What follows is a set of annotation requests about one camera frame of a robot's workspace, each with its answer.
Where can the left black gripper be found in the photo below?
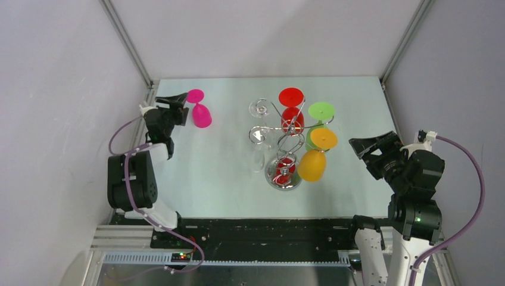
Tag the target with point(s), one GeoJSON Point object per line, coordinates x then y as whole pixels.
{"type": "Point", "coordinates": [175, 106]}

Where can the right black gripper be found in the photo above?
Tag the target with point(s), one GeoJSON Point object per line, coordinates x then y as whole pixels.
{"type": "Point", "coordinates": [389, 143]}

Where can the pink wine glass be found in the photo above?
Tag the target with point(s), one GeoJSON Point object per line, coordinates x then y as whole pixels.
{"type": "Point", "coordinates": [200, 113]}

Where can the orange wine glass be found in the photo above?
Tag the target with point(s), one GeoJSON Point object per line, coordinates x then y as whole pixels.
{"type": "Point", "coordinates": [313, 163]}

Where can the green wine glass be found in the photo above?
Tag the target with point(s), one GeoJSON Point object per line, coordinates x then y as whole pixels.
{"type": "Point", "coordinates": [323, 112]}

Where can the clear wine glass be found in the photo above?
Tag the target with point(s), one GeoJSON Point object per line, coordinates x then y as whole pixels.
{"type": "Point", "coordinates": [261, 109]}

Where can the clear champagne flute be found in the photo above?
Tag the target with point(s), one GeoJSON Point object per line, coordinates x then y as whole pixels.
{"type": "Point", "coordinates": [257, 158]}

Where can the red wine glass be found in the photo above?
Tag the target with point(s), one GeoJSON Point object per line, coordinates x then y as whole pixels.
{"type": "Point", "coordinates": [292, 98]}

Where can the chrome wine glass rack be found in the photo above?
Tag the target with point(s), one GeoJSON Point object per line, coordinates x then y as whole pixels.
{"type": "Point", "coordinates": [283, 152]}

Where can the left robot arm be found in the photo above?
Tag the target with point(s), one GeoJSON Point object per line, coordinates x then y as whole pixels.
{"type": "Point", "coordinates": [131, 181]}

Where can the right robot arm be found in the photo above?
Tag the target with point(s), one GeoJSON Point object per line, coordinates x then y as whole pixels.
{"type": "Point", "coordinates": [416, 222]}

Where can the right circuit board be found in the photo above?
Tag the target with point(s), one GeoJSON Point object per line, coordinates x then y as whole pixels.
{"type": "Point", "coordinates": [355, 264]}

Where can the circuit board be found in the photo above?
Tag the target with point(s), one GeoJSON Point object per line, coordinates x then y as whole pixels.
{"type": "Point", "coordinates": [355, 264]}
{"type": "Point", "coordinates": [180, 257]}

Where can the left circuit board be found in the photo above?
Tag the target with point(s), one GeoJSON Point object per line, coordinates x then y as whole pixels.
{"type": "Point", "coordinates": [180, 257]}

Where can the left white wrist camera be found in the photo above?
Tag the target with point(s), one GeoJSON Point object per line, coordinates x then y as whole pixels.
{"type": "Point", "coordinates": [144, 109]}

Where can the left aluminium frame post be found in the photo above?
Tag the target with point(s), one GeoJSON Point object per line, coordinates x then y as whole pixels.
{"type": "Point", "coordinates": [126, 40]}

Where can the aluminium frame post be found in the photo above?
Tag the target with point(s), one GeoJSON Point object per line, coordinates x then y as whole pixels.
{"type": "Point", "coordinates": [414, 24]}
{"type": "Point", "coordinates": [126, 40]}

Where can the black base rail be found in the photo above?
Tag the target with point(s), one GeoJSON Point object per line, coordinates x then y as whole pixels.
{"type": "Point", "coordinates": [275, 240]}

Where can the right aluminium frame post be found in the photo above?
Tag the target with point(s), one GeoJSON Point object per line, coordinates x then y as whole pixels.
{"type": "Point", "coordinates": [414, 24]}

